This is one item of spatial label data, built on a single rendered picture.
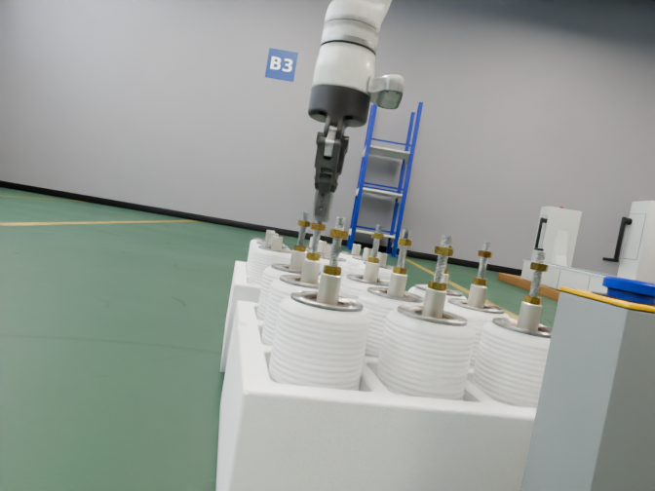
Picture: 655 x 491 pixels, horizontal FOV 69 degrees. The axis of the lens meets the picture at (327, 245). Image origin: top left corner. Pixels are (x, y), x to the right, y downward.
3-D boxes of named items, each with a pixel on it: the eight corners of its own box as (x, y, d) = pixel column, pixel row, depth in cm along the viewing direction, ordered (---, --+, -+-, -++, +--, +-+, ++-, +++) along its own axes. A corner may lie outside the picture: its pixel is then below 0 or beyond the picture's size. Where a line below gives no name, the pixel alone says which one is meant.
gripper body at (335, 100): (315, 93, 64) (303, 163, 65) (309, 73, 56) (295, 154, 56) (369, 101, 64) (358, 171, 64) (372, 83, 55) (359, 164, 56)
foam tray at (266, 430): (434, 422, 88) (452, 327, 87) (590, 590, 50) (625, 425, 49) (219, 404, 80) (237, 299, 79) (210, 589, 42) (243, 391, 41)
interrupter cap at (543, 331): (501, 321, 60) (502, 315, 60) (567, 337, 55) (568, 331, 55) (483, 325, 54) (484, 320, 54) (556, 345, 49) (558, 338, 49)
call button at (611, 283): (629, 304, 39) (634, 279, 39) (674, 315, 35) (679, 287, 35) (587, 297, 38) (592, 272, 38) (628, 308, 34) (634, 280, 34)
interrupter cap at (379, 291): (366, 288, 68) (366, 283, 68) (419, 298, 67) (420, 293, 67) (366, 296, 60) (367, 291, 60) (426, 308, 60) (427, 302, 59)
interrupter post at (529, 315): (518, 327, 56) (523, 300, 56) (539, 333, 55) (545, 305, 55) (513, 329, 54) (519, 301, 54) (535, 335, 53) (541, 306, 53)
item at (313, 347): (250, 444, 54) (277, 287, 53) (332, 450, 56) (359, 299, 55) (253, 494, 45) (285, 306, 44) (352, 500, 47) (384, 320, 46)
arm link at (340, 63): (404, 94, 55) (413, 39, 55) (308, 79, 55) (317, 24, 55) (397, 112, 64) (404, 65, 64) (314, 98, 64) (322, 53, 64)
